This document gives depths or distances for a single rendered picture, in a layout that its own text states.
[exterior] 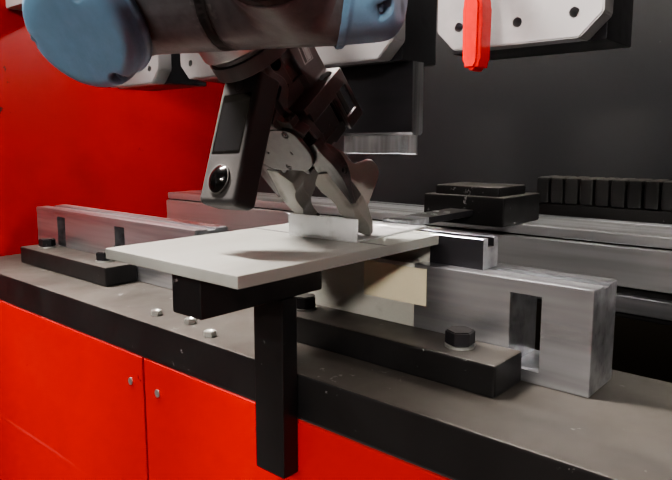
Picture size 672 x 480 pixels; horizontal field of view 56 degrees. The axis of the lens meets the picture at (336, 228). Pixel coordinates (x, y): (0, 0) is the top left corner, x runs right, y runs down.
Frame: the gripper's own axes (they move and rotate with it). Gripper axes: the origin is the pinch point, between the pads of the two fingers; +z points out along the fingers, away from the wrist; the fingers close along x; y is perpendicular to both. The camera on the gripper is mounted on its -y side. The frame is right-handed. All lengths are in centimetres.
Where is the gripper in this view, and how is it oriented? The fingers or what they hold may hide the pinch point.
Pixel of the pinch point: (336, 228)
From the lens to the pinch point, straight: 63.3
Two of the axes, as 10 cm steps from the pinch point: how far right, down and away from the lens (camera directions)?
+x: -7.5, -0.9, 6.5
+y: 5.0, -7.2, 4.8
